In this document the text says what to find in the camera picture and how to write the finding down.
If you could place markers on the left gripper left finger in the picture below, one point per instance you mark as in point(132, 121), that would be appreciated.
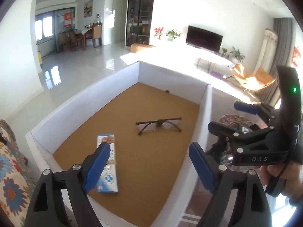
point(46, 206)

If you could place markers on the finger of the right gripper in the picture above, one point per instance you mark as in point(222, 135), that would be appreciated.
point(230, 134)
point(264, 111)

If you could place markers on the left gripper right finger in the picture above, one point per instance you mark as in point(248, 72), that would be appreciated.
point(251, 206)

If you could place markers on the white cardboard sorting box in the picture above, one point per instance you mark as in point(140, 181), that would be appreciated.
point(116, 154)

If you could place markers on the person's right hand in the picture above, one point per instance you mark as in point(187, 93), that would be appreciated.
point(292, 174)

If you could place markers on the grey curtain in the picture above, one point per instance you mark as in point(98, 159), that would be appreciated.
point(284, 29)

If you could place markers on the orange lounge chair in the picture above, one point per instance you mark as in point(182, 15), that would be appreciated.
point(253, 82)

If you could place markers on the floral patterned cloth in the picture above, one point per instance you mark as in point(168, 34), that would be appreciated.
point(17, 185)

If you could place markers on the white floor air conditioner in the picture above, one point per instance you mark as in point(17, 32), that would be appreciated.
point(268, 51)

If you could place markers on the green potted plant right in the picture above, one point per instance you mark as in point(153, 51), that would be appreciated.
point(237, 55)

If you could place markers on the green potted plant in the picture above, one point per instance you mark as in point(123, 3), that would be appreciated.
point(237, 55)
point(172, 35)

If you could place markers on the blue white medicine box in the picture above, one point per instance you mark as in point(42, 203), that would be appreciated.
point(108, 181)

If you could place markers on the black flat television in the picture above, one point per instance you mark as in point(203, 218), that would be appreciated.
point(201, 38)

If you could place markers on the green potted plant left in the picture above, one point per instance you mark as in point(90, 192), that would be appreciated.
point(172, 35)

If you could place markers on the red flower plant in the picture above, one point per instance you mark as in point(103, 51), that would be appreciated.
point(158, 32)

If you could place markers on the dark glass display cabinet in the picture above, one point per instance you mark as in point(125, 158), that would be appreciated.
point(138, 22)

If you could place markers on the wooden dining table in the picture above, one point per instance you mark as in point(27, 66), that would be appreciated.
point(71, 39)

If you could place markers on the red wall hanging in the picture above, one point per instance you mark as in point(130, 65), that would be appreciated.
point(296, 57)

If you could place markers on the black frame eyeglasses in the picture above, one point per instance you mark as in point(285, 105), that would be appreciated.
point(150, 126)

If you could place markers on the framed wall painting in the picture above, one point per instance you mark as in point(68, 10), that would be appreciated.
point(88, 8)

